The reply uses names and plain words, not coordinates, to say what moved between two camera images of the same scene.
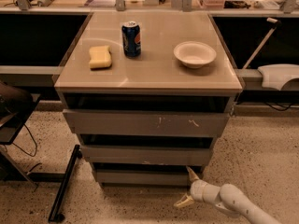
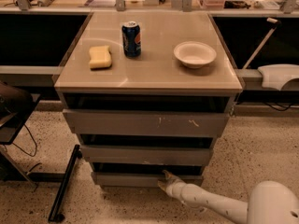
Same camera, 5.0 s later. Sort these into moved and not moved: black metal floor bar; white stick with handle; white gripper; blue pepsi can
Moved: white gripper
Not moved: blue pepsi can; black metal floor bar; white stick with handle
